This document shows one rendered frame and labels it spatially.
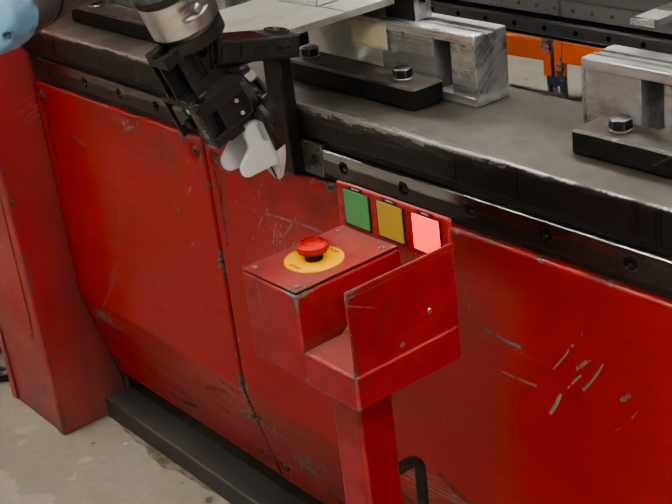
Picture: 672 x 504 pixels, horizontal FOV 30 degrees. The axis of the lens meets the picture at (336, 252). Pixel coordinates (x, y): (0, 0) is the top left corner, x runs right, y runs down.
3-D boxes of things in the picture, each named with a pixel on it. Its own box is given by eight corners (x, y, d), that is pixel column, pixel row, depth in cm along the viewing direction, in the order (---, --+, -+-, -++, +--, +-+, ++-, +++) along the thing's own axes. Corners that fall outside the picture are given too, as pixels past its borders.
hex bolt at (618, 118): (603, 131, 141) (603, 118, 140) (619, 124, 142) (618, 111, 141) (622, 135, 139) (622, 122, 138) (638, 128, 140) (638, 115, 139)
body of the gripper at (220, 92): (183, 141, 137) (132, 49, 130) (240, 94, 140) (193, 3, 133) (223, 155, 131) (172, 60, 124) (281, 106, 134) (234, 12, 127)
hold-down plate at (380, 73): (278, 76, 185) (275, 56, 184) (306, 66, 188) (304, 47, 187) (415, 112, 163) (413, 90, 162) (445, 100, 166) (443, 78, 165)
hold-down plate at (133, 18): (72, 21, 232) (69, 5, 231) (98, 14, 235) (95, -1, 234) (157, 44, 210) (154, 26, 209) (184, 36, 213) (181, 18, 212)
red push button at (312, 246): (291, 269, 149) (288, 242, 147) (318, 258, 151) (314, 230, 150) (312, 279, 146) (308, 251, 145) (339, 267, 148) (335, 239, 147)
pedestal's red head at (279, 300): (254, 356, 153) (233, 221, 146) (354, 308, 162) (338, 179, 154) (359, 413, 139) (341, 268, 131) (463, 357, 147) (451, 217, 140)
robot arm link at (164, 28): (176, -33, 131) (220, -26, 125) (195, 4, 133) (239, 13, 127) (122, 7, 128) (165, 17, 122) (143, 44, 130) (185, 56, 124)
